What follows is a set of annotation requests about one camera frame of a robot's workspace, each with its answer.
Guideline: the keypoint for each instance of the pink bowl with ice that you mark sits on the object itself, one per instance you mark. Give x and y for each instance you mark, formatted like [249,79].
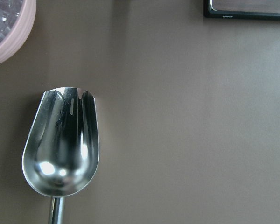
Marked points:
[16,21]

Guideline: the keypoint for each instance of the steel ice scoop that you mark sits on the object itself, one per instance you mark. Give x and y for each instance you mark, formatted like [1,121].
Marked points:
[61,153]

